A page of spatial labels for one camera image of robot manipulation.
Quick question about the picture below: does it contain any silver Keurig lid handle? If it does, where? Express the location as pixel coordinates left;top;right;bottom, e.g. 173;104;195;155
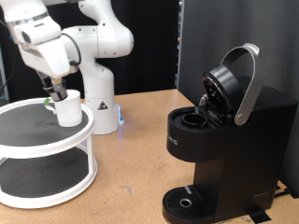
220;42;267;127

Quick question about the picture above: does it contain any black Keurig drip tray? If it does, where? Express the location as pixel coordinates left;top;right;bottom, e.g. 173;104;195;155
162;185;217;224

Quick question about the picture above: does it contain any black tape strip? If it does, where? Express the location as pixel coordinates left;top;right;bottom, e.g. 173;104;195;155
247;203;273;224
274;186;299;200

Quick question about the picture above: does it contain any grey metal frame post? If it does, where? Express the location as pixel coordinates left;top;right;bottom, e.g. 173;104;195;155
176;0;185;90

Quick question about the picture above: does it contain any thin black hanging cable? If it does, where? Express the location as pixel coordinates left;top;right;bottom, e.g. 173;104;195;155
0;46;18;105

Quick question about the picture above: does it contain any black Keurig coffee machine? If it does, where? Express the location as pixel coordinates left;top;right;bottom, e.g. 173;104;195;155
162;63;298;224

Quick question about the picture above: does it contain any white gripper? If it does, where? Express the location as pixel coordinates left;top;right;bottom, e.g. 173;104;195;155
18;36;78;94

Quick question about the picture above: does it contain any white two-tier turntable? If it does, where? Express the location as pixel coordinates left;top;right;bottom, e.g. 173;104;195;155
0;97;98;209

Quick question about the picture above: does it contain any white plastic mug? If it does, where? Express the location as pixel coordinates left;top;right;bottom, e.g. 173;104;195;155
44;89;84;128

